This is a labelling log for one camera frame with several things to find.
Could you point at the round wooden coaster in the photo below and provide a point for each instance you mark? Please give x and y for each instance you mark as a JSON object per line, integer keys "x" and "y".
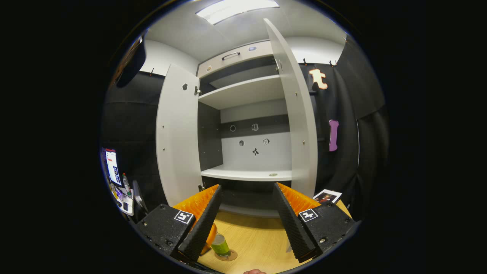
{"x": 233, "y": 255}

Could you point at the white side desk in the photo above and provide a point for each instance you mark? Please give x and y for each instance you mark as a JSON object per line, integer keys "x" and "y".
{"x": 127, "y": 205}

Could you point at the computer monitor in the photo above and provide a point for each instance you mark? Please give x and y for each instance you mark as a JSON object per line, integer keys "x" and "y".
{"x": 113, "y": 167}

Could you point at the red cap bottle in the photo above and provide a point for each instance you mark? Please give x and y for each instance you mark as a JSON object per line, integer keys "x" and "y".
{"x": 126, "y": 186}

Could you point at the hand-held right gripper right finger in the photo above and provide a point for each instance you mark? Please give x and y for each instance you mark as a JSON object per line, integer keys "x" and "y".
{"x": 293, "y": 232}

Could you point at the dark curved object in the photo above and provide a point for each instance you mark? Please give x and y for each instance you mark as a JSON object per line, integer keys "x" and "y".
{"x": 131, "y": 64}

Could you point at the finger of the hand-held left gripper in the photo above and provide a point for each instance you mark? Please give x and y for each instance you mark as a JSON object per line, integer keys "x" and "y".
{"x": 211, "y": 238}

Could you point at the grey chair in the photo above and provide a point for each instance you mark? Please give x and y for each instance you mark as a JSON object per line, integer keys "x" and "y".
{"x": 139, "y": 198}

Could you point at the green label clear bottle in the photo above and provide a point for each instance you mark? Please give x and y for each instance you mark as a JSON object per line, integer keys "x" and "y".
{"x": 220, "y": 246}

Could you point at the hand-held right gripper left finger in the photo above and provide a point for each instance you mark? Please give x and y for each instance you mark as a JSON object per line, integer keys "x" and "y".
{"x": 203, "y": 228}

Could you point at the white framed photo card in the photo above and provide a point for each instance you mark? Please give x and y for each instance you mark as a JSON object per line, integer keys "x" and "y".
{"x": 327, "y": 197}

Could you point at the grey cabinet with shelves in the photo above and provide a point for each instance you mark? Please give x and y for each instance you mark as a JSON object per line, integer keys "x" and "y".
{"x": 243, "y": 91}

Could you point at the large ceiling light panel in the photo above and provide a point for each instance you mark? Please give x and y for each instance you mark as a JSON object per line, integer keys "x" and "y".
{"x": 236, "y": 9}

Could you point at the black backdrop cloth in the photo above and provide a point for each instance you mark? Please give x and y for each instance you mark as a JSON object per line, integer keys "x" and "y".
{"x": 365, "y": 152}

